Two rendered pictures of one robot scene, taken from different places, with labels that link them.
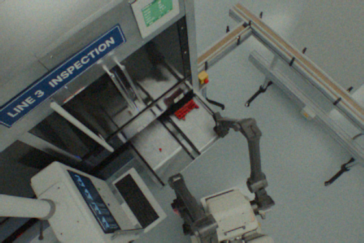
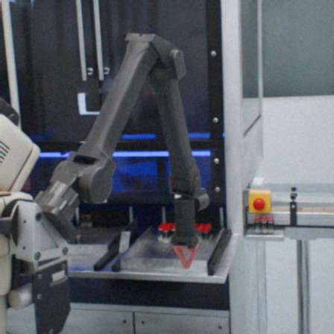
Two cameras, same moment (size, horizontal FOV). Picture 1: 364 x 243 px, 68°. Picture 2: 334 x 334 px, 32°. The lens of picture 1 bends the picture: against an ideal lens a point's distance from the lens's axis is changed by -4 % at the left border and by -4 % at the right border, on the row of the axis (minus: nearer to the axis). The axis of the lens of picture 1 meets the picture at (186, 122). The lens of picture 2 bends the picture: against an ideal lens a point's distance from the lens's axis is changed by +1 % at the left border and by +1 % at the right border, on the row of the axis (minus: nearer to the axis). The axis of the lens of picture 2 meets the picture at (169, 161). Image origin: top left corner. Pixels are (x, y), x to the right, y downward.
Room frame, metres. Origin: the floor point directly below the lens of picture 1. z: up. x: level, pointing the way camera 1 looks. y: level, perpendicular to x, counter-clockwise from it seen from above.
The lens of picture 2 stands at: (-0.62, -1.30, 1.47)
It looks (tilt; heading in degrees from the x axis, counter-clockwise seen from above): 9 degrees down; 43
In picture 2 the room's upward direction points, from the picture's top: 3 degrees counter-clockwise
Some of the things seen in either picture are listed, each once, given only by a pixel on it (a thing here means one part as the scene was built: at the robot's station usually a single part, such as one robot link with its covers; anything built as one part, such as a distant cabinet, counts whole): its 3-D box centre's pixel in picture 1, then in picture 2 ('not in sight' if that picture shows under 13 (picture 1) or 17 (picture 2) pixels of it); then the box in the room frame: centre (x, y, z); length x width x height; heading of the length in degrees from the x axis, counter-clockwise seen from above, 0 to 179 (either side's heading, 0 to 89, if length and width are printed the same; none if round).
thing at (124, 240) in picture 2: (184, 141); (119, 247); (0.57, 0.04, 0.91); 0.14 x 0.03 x 0.06; 30
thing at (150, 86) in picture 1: (158, 69); (158, 54); (0.84, 0.10, 1.50); 0.43 x 0.01 x 0.59; 120
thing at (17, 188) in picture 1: (12, 183); not in sight; (0.35, 0.96, 1.50); 0.49 x 0.01 x 0.59; 120
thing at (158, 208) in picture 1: (134, 202); not in sight; (0.22, 0.49, 0.79); 0.45 x 0.28 x 0.03; 26
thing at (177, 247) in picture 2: not in sight; (187, 250); (0.59, -0.22, 0.94); 0.07 x 0.07 x 0.09; 29
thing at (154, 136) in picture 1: (153, 140); (88, 234); (0.63, 0.27, 0.90); 0.34 x 0.26 x 0.04; 30
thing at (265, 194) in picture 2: (201, 76); (259, 200); (1.02, -0.18, 0.99); 0.08 x 0.07 x 0.07; 30
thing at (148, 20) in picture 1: (157, 9); not in sight; (0.86, 0.03, 1.96); 0.21 x 0.01 x 0.21; 120
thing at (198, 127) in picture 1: (197, 123); (176, 246); (0.70, -0.08, 0.90); 0.34 x 0.26 x 0.04; 29
